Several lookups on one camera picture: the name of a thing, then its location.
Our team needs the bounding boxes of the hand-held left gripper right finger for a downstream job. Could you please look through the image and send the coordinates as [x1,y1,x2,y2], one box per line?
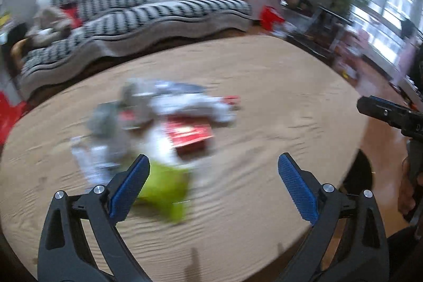
[278,152,390,282]

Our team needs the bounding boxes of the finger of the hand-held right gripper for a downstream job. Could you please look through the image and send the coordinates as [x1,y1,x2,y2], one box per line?
[357,96,423,139]

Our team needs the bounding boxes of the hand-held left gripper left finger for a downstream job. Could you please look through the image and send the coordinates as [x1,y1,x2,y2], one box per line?
[37,154,152,282]

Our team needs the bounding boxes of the green plastic wrapper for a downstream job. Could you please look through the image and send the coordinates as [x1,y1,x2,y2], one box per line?
[135,160,195,225]

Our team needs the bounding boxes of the white printed wrapper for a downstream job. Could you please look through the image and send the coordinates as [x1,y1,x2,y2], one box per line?
[70,135,128,187]

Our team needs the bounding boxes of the white tissue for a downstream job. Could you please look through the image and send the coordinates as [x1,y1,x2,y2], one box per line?
[140,127,186,171]

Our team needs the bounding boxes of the grey wrapper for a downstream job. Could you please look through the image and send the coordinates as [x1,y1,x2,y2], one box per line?
[119,78,160,131]
[87,101,133,152]

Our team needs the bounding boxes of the red snack packet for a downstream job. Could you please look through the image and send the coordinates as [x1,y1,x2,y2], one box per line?
[164,118,214,156]

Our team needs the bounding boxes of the white and blue packet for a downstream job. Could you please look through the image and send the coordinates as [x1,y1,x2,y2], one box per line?
[149,80,237,126]

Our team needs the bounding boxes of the small red and white wrapper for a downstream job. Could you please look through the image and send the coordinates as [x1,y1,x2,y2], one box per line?
[221,95,242,111]

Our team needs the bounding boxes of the person's right hand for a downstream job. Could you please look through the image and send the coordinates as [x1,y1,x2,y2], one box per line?
[397,156,417,214]

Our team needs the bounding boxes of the person's dark clothing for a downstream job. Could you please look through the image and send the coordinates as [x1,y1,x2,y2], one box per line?
[386,224,423,282]

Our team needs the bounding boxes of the black side table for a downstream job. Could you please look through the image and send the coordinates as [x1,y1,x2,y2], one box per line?
[287,3,351,66]

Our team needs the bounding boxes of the red plastic object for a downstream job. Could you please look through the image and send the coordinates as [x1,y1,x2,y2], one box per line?
[0,89,29,145]

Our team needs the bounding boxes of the red box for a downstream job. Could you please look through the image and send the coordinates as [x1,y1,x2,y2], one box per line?
[259,5,285,31]

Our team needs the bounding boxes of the sofa with houndstooth cover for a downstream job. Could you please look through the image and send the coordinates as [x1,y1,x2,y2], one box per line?
[18,0,254,101]

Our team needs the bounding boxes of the beige stuffed toy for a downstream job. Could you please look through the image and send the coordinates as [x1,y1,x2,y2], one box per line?
[26,6,75,46]

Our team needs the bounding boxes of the red cushion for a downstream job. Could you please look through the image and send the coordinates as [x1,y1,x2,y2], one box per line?
[61,3,83,30]

